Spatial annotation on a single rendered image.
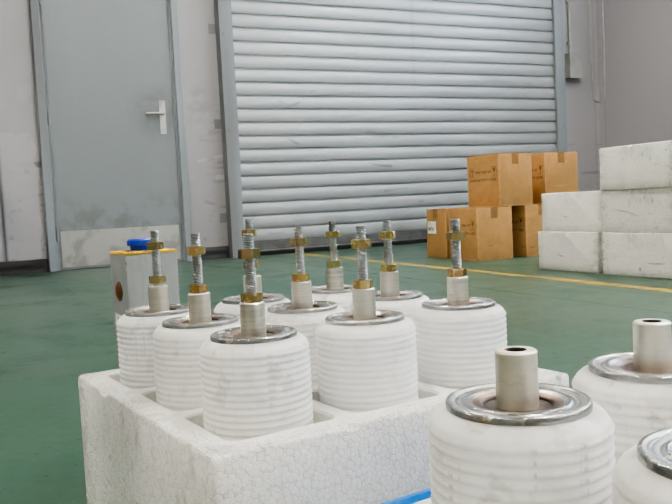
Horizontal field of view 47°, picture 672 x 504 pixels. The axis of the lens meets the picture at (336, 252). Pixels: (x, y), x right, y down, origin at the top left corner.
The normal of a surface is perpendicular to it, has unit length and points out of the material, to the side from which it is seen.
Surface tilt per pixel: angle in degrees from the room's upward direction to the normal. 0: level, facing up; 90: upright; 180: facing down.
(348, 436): 90
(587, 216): 90
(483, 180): 90
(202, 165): 90
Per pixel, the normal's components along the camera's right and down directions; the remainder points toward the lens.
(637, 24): -0.91, 0.07
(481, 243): 0.40, 0.04
